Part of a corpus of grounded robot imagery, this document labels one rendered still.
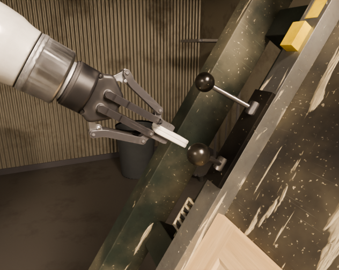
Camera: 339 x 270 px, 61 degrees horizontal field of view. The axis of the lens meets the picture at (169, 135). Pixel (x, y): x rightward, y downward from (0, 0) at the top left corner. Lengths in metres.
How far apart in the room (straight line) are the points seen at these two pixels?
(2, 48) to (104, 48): 3.80
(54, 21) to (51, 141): 1.58
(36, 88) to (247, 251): 0.40
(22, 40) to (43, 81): 0.06
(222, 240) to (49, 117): 3.80
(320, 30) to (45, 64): 0.47
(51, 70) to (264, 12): 0.58
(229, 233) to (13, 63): 0.42
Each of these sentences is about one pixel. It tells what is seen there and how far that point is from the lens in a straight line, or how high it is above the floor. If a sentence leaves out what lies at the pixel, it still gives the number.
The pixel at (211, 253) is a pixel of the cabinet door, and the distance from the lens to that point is 0.56.
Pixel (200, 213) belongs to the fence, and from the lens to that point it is 0.57.
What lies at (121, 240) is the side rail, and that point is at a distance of 0.82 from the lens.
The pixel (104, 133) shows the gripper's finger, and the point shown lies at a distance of 0.49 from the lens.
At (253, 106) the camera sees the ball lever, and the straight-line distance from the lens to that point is 0.56.
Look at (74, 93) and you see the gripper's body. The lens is 0.44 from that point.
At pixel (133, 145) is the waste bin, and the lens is 3.54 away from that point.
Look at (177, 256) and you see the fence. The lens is 0.60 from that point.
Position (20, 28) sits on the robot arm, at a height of 1.63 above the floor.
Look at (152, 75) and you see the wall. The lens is 4.43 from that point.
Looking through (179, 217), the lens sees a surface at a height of 1.25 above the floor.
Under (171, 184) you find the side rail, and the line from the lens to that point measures 0.79.
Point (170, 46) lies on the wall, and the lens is 4.53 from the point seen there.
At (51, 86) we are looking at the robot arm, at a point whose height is 1.55.
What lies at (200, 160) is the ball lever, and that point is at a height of 1.43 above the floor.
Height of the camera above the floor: 1.60
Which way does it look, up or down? 17 degrees down
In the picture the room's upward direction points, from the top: straight up
